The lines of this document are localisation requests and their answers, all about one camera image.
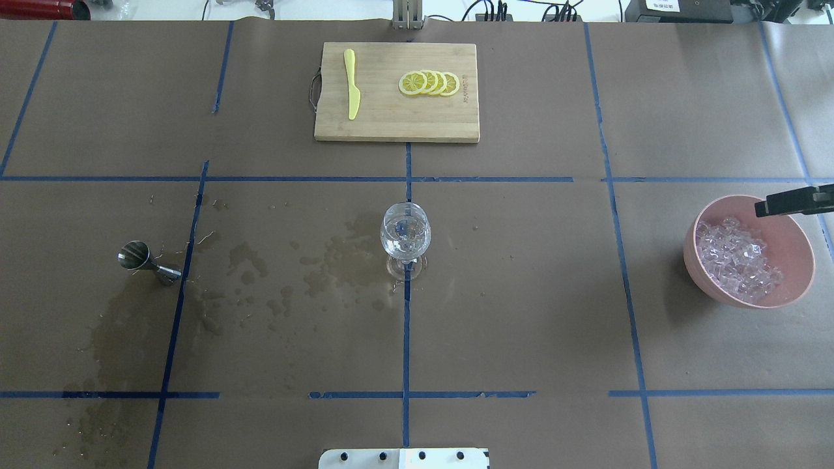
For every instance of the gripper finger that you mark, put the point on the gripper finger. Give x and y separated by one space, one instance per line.
811 200

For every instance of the steel jigger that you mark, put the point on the steel jigger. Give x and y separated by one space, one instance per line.
136 256

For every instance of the clear ice cubes pile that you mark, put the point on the clear ice cubes pile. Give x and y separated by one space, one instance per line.
734 255

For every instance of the clear wine glass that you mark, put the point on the clear wine glass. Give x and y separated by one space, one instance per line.
405 235

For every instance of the pink bowl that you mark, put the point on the pink bowl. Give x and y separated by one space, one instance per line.
789 249

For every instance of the black box device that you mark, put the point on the black box device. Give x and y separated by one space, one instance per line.
678 12

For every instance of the lemon slice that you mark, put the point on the lemon slice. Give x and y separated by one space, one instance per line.
433 82
452 82
442 83
413 83

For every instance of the front lemon slice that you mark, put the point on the front lemon slice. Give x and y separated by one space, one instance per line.
413 83

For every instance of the bamboo cutting board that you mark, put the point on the bamboo cutting board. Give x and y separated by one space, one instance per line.
387 115

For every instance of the yellow plastic knife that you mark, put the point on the yellow plastic knife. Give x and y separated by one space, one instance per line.
354 93

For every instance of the red bottle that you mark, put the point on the red bottle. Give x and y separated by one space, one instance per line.
45 10

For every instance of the aluminium frame post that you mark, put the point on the aluminium frame post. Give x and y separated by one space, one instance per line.
407 15

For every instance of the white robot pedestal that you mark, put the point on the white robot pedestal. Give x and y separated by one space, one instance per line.
406 458

